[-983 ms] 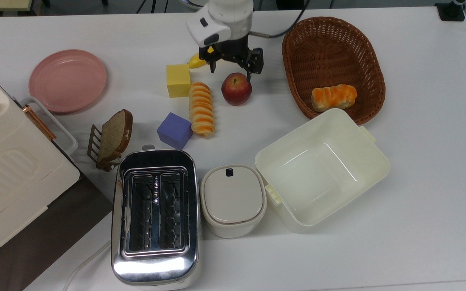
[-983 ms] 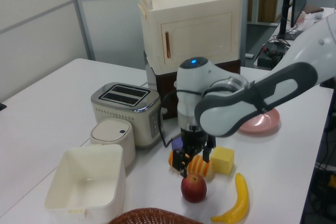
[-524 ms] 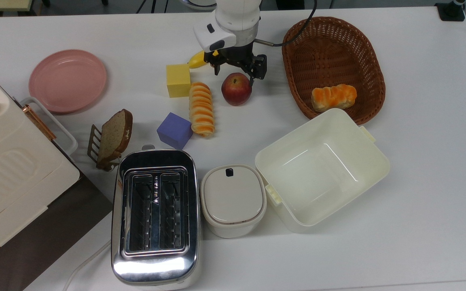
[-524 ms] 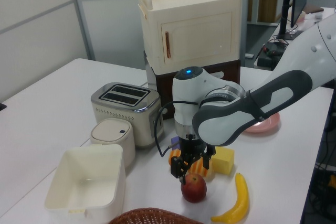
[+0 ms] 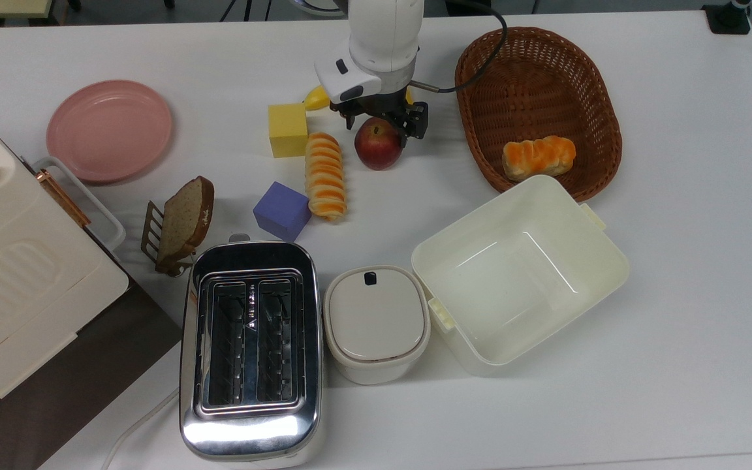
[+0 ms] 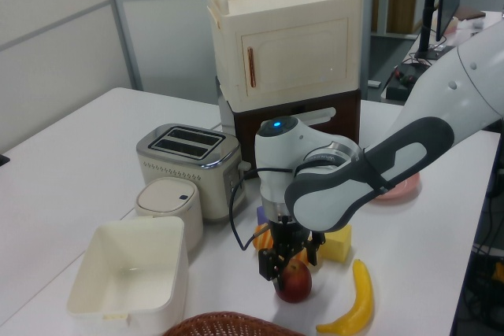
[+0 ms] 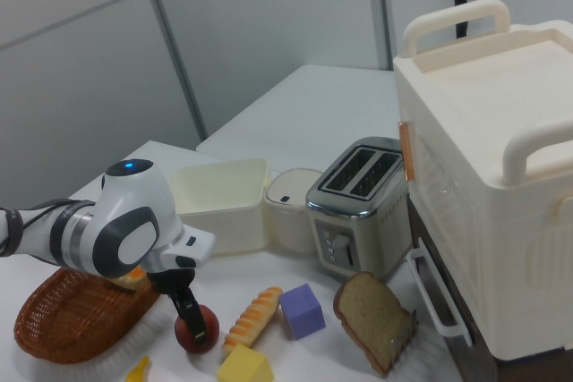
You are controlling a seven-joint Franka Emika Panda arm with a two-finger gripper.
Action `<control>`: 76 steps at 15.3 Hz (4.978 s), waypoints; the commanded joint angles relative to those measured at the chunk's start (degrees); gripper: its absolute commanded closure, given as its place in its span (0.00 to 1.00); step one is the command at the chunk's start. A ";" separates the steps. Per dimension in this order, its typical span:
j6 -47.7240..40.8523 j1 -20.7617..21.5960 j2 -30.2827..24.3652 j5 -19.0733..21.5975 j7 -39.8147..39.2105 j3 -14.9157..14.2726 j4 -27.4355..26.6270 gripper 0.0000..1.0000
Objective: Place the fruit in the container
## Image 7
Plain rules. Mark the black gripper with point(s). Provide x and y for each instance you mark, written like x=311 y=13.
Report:
x=172 y=281

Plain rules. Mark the red apple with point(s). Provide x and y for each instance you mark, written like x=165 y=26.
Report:
x=211 y=324

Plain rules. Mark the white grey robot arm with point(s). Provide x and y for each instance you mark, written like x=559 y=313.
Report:
x=130 y=216

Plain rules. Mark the white square plastic container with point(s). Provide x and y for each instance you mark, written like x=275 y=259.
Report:
x=224 y=225

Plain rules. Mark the long orange striped bread roll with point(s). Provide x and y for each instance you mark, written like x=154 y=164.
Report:
x=250 y=319

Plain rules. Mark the yellow foam cube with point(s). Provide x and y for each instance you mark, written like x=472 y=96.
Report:
x=244 y=366

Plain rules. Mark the short orange striped bread roll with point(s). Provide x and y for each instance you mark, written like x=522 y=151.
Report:
x=130 y=282

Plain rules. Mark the yellow banana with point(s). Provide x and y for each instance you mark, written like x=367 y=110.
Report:
x=139 y=373

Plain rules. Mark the purple foam cube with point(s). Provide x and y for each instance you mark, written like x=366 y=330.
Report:
x=304 y=310

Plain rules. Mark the brown wicker basket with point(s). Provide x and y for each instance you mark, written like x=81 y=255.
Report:
x=71 y=319

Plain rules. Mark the small cream lidded bin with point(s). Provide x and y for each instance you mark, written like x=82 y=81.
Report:
x=286 y=221

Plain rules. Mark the brown bread slice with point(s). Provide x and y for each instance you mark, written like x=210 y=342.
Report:
x=367 y=315

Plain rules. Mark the cream silver two-slot toaster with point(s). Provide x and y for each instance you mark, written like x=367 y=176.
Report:
x=367 y=230

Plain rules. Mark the copper latch strip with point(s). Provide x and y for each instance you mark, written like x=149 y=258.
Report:
x=406 y=154

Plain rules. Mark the dark brown cabinet box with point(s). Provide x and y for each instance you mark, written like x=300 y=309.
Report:
x=461 y=368

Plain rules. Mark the large white toy oven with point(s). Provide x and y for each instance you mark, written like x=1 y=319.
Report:
x=483 y=131

